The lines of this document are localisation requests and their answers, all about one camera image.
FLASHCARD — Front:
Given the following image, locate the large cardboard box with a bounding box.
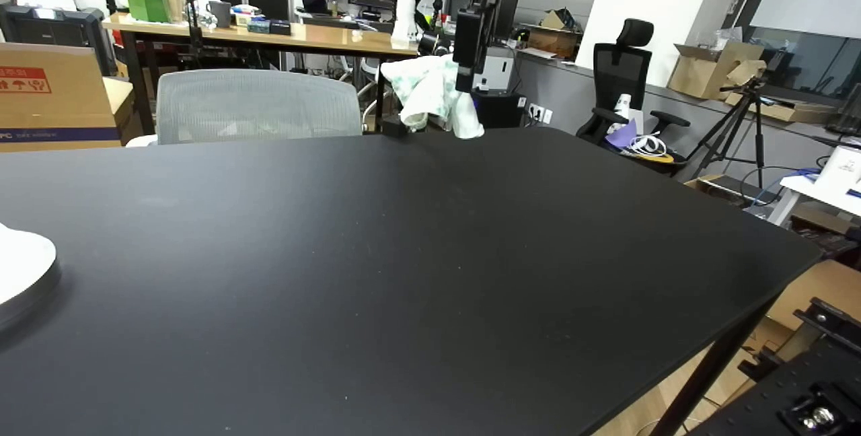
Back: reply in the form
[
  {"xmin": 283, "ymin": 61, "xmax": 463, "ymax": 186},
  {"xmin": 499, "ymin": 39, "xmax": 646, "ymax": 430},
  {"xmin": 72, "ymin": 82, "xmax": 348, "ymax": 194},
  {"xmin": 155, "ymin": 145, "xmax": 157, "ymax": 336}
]
[{"xmin": 0, "ymin": 42, "xmax": 137, "ymax": 153}]

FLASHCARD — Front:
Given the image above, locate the coil of white cable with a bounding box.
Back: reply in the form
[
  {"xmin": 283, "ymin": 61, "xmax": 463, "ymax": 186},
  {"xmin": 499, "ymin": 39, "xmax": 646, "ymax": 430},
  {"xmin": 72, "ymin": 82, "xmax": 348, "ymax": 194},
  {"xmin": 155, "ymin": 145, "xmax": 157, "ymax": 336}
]
[{"xmin": 628, "ymin": 133, "xmax": 668, "ymax": 158}]

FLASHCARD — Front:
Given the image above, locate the black perforated breadboard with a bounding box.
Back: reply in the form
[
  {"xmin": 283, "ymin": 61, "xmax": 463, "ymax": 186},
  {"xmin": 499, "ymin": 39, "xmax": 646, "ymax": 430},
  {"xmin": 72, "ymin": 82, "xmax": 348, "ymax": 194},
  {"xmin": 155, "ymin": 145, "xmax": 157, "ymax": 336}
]
[{"xmin": 689, "ymin": 297, "xmax": 861, "ymax": 436}]

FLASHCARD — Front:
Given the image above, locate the black stand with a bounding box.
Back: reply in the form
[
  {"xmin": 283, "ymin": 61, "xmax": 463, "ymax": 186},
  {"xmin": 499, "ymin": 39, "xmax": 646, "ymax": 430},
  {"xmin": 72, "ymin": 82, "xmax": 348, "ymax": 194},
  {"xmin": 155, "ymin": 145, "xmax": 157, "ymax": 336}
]
[{"xmin": 376, "ymin": 75, "xmax": 410, "ymax": 138}]

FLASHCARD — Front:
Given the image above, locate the camera on tripod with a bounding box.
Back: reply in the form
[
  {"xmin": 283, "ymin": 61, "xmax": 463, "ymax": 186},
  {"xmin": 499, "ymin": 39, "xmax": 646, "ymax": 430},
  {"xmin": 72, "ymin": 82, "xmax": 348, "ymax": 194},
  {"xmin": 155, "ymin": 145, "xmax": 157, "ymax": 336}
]
[{"xmin": 685, "ymin": 75, "xmax": 772, "ymax": 189}]

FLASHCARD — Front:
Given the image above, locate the window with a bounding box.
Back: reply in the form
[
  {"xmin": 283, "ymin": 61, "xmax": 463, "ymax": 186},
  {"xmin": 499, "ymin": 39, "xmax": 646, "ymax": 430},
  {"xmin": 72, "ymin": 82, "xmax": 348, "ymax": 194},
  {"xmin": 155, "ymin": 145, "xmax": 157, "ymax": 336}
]
[{"xmin": 722, "ymin": 0, "xmax": 861, "ymax": 102}]

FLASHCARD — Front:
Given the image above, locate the white desk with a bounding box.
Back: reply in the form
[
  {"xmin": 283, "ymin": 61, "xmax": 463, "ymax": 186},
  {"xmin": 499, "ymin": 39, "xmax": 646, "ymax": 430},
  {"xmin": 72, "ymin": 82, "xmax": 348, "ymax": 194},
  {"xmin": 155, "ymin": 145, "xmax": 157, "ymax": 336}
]
[{"xmin": 766, "ymin": 173, "xmax": 861, "ymax": 226}]

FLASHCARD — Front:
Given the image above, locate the flat cardboard box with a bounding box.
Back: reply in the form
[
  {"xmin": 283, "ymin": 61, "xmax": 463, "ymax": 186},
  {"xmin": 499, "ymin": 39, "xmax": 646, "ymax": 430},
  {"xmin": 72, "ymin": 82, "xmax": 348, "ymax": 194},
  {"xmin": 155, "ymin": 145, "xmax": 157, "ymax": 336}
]
[{"xmin": 725, "ymin": 92, "xmax": 839, "ymax": 124}]

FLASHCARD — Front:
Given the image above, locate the wooden table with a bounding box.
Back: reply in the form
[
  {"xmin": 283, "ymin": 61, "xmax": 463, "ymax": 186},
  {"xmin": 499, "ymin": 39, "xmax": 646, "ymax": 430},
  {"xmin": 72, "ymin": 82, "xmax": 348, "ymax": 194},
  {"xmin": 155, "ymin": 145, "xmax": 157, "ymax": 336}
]
[{"xmin": 102, "ymin": 11, "xmax": 420, "ymax": 135}]

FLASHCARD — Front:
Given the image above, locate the white box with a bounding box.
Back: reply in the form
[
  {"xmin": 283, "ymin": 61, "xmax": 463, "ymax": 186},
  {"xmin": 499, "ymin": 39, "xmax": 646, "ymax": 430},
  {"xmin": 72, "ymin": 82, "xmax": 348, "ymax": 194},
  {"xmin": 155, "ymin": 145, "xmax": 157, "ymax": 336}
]
[{"xmin": 813, "ymin": 145, "xmax": 861, "ymax": 198}]

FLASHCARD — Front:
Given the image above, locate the brown cardboard box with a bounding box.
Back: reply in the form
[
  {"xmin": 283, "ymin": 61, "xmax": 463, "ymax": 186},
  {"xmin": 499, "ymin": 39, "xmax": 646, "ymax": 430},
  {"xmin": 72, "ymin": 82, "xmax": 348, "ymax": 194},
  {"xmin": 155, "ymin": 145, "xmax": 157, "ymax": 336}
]
[{"xmin": 527, "ymin": 8, "xmax": 584, "ymax": 61}]

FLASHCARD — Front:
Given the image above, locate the white cloth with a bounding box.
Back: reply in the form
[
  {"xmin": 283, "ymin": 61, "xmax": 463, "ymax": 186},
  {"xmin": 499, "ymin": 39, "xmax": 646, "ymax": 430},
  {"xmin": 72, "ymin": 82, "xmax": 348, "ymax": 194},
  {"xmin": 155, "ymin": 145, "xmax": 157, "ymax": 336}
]
[{"xmin": 381, "ymin": 54, "xmax": 486, "ymax": 140}]

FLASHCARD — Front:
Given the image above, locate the open cardboard box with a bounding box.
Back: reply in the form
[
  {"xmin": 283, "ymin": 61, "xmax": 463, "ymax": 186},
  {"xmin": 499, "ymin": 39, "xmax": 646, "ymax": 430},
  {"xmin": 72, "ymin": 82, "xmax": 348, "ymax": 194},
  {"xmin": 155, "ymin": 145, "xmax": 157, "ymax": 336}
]
[{"xmin": 667, "ymin": 40, "xmax": 767, "ymax": 101}]

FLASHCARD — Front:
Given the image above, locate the black equipment case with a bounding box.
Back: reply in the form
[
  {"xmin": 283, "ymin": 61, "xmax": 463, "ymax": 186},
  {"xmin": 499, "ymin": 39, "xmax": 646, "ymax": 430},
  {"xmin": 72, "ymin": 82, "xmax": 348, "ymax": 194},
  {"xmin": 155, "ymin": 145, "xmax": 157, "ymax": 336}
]
[{"xmin": 0, "ymin": 3, "xmax": 120, "ymax": 77}]

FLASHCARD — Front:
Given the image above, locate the purple sheet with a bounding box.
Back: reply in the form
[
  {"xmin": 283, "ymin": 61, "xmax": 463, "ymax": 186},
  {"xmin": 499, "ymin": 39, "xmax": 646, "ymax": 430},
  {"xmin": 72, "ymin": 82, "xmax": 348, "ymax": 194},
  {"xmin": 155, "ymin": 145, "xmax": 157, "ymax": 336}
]
[{"xmin": 605, "ymin": 119, "xmax": 639, "ymax": 151}]

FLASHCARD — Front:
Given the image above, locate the grey mug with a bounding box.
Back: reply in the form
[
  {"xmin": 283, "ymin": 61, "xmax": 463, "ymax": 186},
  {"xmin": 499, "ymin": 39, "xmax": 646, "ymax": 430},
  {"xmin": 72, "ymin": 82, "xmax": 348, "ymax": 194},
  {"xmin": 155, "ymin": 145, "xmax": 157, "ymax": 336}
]
[{"xmin": 207, "ymin": 0, "xmax": 233, "ymax": 29}]

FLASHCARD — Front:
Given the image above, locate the grey mesh office chair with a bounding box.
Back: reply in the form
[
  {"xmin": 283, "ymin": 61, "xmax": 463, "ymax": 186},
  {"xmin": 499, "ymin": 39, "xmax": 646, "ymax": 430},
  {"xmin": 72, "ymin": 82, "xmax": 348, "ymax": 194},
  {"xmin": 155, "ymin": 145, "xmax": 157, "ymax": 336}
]
[{"xmin": 126, "ymin": 69, "xmax": 365, "ymax": 148}]

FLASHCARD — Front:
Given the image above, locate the black office chair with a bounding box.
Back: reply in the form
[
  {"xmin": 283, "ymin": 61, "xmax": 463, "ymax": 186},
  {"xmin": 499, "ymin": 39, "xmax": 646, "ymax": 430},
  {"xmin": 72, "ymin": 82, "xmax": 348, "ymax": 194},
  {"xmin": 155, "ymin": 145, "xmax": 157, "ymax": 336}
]
[{"xmin": 576, "ymin": 18, "xmax": 691, "ymax": 176}]

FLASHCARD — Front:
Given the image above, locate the green box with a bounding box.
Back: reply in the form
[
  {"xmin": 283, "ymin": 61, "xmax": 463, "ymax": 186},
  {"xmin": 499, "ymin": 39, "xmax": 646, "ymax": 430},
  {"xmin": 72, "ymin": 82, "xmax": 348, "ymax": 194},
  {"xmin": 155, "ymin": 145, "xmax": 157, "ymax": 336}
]
[{"xmin": 126, "ymin": 0, "xmax": 172, "ymax": 24}]

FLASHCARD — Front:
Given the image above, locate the white and grey machine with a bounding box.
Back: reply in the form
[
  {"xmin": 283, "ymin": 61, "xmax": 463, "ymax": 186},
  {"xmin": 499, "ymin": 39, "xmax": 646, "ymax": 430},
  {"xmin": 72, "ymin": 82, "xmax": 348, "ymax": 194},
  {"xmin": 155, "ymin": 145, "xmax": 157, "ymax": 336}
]
[{"xmin": 472, "ymin": 46, "xmax": 516, "ymax": 93}]

